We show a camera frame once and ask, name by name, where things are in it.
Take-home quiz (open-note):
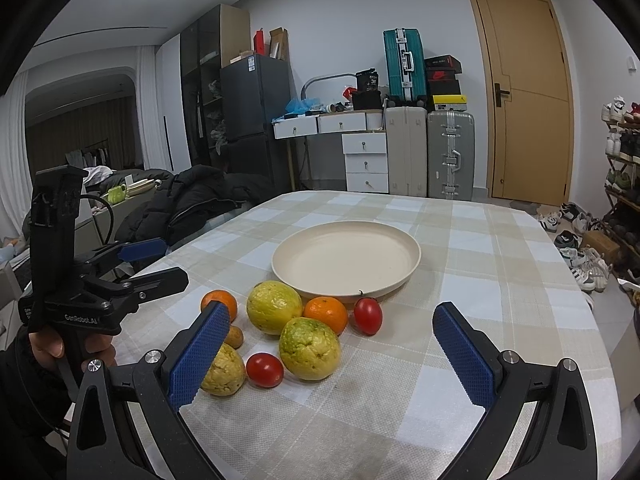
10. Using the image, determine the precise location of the orange mandarin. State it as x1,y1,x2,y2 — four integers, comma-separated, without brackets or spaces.
303,296,348,336
200,289,238,323

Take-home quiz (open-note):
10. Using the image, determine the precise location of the small brown longan fruit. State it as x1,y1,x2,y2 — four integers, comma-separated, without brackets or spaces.
224,325,244,350

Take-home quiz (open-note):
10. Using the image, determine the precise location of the wrinkled yellow guava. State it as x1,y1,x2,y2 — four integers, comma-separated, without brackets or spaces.
201,342,246,396

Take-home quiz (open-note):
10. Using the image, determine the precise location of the red tomato front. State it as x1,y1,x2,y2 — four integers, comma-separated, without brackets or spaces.
246,352,284,389

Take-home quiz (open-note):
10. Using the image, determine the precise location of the yellow-green guava front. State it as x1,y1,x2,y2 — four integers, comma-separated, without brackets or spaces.
279,318,341,382

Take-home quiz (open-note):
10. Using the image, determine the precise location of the red tomato with stem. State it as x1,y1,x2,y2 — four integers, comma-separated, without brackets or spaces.
352,290,383,336

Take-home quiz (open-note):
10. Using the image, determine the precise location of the person's left hand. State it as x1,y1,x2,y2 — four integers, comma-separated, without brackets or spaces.
27,329,120,372

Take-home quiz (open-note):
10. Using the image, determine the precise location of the black jacket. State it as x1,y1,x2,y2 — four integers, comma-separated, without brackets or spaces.
115,165,276,246

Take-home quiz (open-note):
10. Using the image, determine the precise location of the checked beige tablecloth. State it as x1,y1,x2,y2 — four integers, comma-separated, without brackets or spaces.
114,191,620,479

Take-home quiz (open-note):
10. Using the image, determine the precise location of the cream round plate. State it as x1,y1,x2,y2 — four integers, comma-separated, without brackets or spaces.
271,221,422,304

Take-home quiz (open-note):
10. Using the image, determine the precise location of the black refrigerator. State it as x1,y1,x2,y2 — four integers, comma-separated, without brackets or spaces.
220,54,292,194

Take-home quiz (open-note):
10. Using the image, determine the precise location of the wooden shoe rack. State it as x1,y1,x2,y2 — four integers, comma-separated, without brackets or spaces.
601,96,640,283

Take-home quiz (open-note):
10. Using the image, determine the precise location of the white drawer desk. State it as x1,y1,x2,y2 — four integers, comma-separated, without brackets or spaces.
273,110,390,194

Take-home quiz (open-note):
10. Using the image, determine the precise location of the beige suitcase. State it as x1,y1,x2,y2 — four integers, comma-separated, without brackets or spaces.
385,106,428,197

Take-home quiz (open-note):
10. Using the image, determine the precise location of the silver aluminium suitcase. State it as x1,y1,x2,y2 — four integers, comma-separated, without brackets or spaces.
427,110,475,202

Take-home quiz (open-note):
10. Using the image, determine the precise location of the teal suitcase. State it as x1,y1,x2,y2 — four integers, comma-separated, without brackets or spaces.
383,28,428,107

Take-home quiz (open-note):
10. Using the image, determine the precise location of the stack of shoe boxes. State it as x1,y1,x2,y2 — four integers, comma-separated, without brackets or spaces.
424,54,468,112

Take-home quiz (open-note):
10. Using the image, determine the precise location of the wooden door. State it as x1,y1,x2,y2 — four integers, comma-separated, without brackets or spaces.
470,0,574,206

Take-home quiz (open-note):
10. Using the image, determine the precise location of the black cable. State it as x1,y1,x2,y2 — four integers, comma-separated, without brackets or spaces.
81,193,115,246

